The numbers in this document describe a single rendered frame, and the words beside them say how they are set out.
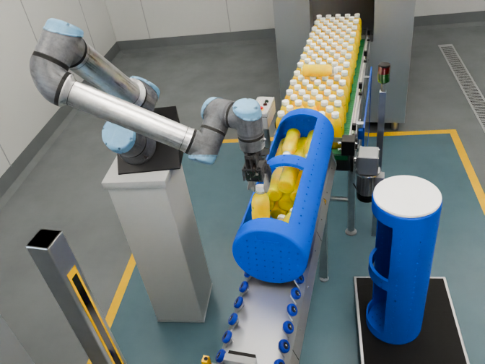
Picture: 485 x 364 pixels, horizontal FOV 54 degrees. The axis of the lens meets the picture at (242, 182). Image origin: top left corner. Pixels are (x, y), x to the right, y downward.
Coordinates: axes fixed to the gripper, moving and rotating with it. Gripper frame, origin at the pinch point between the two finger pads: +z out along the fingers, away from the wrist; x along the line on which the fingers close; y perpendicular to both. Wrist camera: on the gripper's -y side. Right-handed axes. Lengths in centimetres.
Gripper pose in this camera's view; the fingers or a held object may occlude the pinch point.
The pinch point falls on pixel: (260, 188)
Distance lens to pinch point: 177.9
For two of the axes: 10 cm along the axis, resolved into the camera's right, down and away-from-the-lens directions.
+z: 1.3, 7.9, 6.0
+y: -2.6, 6.1, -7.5
